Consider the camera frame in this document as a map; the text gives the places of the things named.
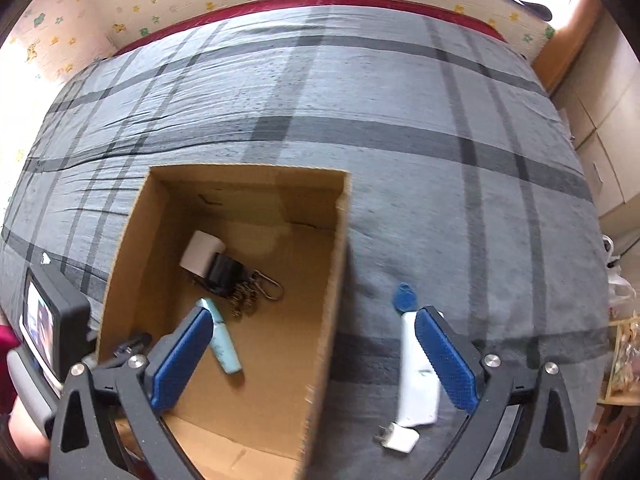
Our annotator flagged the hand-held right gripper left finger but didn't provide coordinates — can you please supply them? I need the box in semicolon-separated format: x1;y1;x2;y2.
47;305;216;480

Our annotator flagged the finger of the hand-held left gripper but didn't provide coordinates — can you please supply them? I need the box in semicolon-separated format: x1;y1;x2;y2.
112;332;153;358

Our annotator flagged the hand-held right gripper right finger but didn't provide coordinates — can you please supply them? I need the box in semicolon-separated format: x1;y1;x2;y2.
414;305;581;480

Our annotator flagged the long white plastic device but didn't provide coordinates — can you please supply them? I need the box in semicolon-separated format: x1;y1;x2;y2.
396;310;441;428

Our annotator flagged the teal cosmetic tube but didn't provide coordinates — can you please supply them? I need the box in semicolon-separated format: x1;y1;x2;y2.
196;298;244;375

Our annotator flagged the blue key fob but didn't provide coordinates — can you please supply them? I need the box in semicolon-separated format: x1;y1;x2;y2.
391;283;416;317

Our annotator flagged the metal key bunch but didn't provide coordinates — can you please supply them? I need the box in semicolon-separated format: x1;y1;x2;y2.
227;269;284;318

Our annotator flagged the small white plug adapter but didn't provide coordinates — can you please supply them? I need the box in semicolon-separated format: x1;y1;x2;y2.
375;421;420;455

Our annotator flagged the black key case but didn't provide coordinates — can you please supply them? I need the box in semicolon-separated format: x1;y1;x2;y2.
205;254;251;295

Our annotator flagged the brown cardboard box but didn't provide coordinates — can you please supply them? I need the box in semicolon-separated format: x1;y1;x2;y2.
95;164;351;480

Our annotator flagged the large white charger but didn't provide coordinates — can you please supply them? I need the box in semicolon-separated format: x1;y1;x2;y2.
180;230;227;277

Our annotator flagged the wooden rack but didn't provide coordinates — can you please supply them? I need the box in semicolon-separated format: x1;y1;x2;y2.
600;310;640;406

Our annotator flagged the white plastic bag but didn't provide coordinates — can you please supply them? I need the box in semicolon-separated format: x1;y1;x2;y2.
600;235;638;306

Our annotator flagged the grey plaid blanket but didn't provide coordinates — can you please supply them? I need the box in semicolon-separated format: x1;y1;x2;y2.
0;5;608;480

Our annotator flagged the beige cabinet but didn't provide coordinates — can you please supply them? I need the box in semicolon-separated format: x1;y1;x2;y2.
530;10;640;256

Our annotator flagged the red mattress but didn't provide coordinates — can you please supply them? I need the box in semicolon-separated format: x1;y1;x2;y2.
112;0;507;58

